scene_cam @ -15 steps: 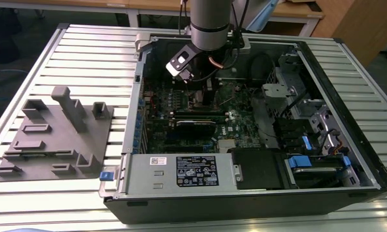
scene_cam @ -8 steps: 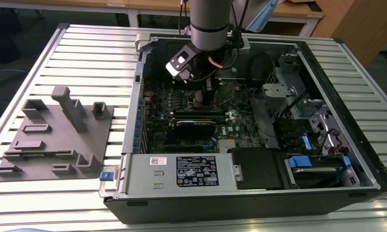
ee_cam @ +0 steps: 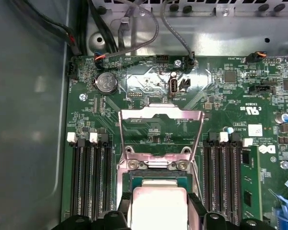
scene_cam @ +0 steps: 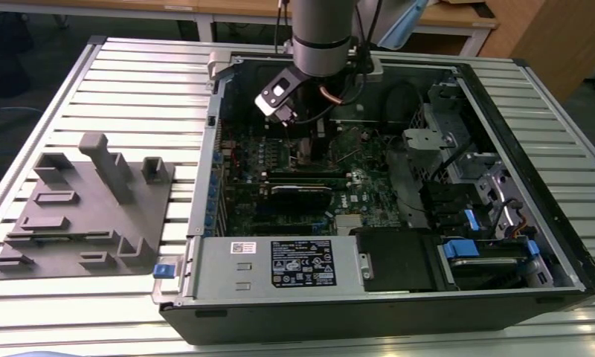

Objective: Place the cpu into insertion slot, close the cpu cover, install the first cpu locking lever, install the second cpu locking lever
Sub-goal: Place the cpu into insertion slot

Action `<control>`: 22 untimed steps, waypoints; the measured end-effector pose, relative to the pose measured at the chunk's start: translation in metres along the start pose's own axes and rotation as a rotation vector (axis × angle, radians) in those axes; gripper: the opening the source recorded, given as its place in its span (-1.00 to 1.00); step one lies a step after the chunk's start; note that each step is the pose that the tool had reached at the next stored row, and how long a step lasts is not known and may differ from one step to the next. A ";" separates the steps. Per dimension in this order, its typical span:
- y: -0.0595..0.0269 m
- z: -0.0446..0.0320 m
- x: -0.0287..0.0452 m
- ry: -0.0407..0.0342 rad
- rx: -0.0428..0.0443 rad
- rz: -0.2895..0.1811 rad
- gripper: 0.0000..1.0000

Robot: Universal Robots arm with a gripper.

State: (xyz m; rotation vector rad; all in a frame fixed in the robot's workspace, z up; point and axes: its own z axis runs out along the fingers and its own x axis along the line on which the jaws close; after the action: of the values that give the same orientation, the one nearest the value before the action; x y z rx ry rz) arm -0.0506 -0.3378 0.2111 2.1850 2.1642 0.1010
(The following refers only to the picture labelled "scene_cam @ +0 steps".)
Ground silver CPU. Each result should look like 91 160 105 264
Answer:
296 136 315 164

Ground metal socket cover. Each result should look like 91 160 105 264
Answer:
327 135 346 168

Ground CPU socket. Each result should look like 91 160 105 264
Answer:
288 139 342 173

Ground black graphics card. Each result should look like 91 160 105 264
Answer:
227 181 336 216

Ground green motherboard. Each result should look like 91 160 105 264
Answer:
216 111 411 238

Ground pale blue teach pendant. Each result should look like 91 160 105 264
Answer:
378 0 431 52

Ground silver chipset heat sink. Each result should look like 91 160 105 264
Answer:
335 213 368 229

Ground black plastic connector block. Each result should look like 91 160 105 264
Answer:
419 181 485 228

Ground grey power supply unit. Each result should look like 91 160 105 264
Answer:
191 237 367 300

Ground hard disk in blue carrier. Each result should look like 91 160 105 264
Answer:
439 237 542 292

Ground wooden desk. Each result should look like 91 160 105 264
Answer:
0 0 501 57

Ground blue case latch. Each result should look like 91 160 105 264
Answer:
152 262 176 280

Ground wooden cabinet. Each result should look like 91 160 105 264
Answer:
493 0 595 103

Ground grey parts rack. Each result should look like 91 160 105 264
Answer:
0 132 179 281

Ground black PC case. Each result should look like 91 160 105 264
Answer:
151 50 595 347

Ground copper coloured hose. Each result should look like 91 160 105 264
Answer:
315 82 350 108

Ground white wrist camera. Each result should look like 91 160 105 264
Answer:
254 68 312 124

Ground grey metal bracket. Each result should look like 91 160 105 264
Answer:
401 126 455 167

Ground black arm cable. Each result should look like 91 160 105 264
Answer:
336 0 377 109

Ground yellow orange wire bundle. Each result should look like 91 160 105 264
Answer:
505 221 530 241

